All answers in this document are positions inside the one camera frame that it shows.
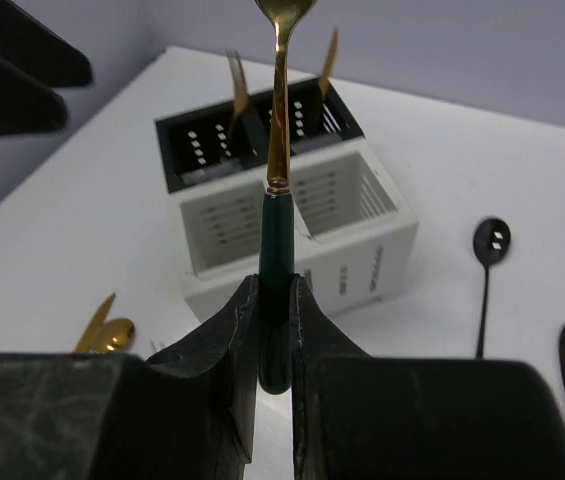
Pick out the white utensil caddy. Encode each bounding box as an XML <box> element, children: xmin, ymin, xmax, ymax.
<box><xmin>171</xmin><ymin>138</ymin><xmax>418</xmax><ymax>321</ymax></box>

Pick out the black spoon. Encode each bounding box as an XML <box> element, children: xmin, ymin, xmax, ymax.
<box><xmin>473</xmin><ymin>217</ymin><xmax>511</xmax><ymax>359</ymax></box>

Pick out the gold knife green handle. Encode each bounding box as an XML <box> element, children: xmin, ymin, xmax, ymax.
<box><xmin>317</xmin><ymin>27</ymin><xmax>339</xmax><ymax>101</ymax></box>
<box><xmin>73</xmin><ymin>293</ymin><xmax>116</xmax><ymax>353</ymax></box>

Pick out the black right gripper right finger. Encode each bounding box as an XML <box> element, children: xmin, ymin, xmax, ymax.
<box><xmin>289</xmin><ymin>277</ymin><xmax>565</xmax><ymax>479</ymax></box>

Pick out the gold spoon green handle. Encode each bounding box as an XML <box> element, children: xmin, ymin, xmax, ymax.
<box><xmin>90</xmin><ymin>317</ymin><xmax>136</xmax><ymax>353</ymax></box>
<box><xmin>257</xmin><ymin>0</ymin><xmax>315</xmax><ymax>395</ymax></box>

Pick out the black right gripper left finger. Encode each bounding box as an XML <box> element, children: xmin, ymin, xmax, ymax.
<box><xmin>0</xmin><ymin>275</ymin><xmax>258</xmax><ymax>479</ymax></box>

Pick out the black utensil caddy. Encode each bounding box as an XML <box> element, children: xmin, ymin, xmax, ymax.
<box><xmin>155</xmin><ymin>78</ymin><xmax>364</xmax><ymax>194</ymax></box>

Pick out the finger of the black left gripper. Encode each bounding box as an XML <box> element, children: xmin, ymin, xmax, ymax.
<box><xmin>0</xmin><ymin>57</ymin><xmax>68</xmax><ymax>136</ymax></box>
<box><xmin>0</xmin><ymin>1</ymin><xmax>94</xmax><ymax>88</ymax></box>

